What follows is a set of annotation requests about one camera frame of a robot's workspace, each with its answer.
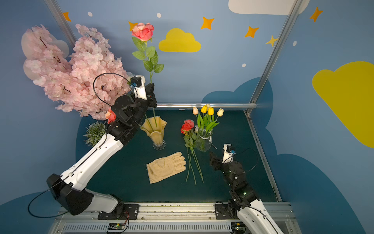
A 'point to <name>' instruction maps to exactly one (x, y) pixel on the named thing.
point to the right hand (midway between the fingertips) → (219, 149)
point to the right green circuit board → (238, 227)
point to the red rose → (189, 137)
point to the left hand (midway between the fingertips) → (150, 83)
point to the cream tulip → (196, 112)
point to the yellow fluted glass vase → (154, 127)
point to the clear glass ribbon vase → (203, 143)
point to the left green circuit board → (116, 226)
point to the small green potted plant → (94, 132)
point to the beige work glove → (163, 168)
